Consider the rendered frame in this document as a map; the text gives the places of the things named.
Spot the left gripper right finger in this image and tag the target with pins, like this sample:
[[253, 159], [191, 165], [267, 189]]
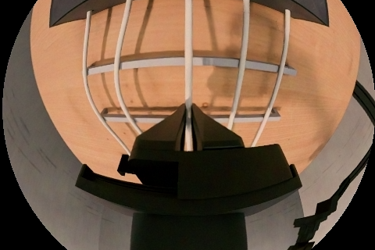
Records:
[[211, 135]]

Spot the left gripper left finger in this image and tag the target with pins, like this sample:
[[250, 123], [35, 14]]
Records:
[[166, 133]]

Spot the white cable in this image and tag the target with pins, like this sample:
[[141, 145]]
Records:
[[241, 69], [85, 76], [279, 75], [117, 65], [188, 67]]

